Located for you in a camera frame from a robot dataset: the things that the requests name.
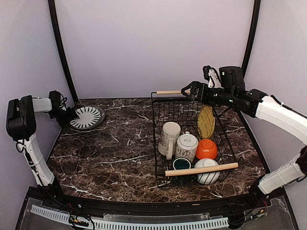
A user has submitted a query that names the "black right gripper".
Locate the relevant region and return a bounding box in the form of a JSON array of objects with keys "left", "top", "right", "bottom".
[{"left": 182, "top": 80, "right": 236, "bottom": 106}]

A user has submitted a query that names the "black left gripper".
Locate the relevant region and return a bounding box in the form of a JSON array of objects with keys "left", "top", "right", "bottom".
[{"left": 48, "top": 106, "right": 79, "bottom": 128}]

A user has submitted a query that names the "white plate with black stripes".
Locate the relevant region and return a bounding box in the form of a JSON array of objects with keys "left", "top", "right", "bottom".
[{"left": 69, "top": 106, "right": 102, "bottom": 129}]

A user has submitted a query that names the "yellow woven plate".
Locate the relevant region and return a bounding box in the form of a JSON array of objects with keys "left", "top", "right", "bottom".
[{"left": 197, "top": 105, "right": 215, "bottom": 139}]

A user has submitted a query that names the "grey reindeer snowflake plate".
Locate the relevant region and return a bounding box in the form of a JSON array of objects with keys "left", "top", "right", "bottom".
[{"left": 70, "top": 105, "right": 106, "bottom": 131}]

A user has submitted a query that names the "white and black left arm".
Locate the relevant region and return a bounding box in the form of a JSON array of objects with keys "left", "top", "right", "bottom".
[{"left": 6, "top": 91, "right": 78, "bottom": 209}]

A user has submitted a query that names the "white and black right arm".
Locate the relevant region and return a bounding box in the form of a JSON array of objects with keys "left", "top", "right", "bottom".
[{"left": 181, "top": 66, "right": 307, "bottom": 151}]

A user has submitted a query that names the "white mug with grey pattern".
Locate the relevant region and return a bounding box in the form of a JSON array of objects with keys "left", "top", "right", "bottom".
[{"left": 158, "top": 122, "right": 181, "bottom": 160}]

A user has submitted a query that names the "white cup with black characters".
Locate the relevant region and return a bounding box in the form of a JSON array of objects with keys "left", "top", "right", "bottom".
[{"left": 175, "top": 132, "right": 199, "bottom": 162}]

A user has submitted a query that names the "orange bowl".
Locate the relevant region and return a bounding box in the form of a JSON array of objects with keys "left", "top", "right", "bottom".
[{"left": 195, "top": 139, "right": 218, "bottom": 160}]

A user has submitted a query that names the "dark green cup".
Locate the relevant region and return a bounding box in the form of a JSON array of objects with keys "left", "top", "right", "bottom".
[{"left": 172, "top": 158, "right": 191, "bottom": 170}]

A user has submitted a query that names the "white bowl with black stripes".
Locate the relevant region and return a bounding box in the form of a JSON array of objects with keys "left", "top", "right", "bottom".
[{"left": 193, "top": 158, "right": 221, "bottom": 184}]

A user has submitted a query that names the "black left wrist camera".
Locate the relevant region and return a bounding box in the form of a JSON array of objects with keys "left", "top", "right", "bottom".
[{"left": 48, "top": 91, "right": 67, "bottom": 111}]

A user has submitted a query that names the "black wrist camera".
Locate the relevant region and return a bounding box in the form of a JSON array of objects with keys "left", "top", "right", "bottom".
[
  {"left": 202, "top": 65, "right": 216, "bottom": 88},
  {"left": 48, "top": 91, "right": 67, "bottom": 111}
]

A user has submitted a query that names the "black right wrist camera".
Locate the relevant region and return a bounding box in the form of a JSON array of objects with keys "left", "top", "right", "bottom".
[{"left": 202, "top": 65, "right": 216, "bottom": 88}]

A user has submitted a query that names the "black wire dish rack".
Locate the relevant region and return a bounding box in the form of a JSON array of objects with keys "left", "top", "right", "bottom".
[{"left": 151, "top": 92, "right": 244, "bottom": 187}]

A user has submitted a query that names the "white slotted cable duct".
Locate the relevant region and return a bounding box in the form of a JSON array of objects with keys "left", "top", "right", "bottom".
[{"left": 30, "top": 205, "right": 229, "bottom": 230}]

